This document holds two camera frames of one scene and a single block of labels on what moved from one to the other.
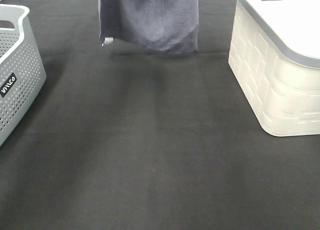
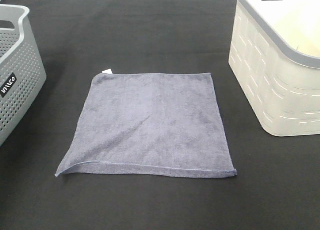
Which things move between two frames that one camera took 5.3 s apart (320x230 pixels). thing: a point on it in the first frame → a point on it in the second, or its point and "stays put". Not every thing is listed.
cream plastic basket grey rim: (274, 52) stays put
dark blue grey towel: (163, 20) → (165, 125)
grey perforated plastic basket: (22, 75) stays put
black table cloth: (122, 138) stays put
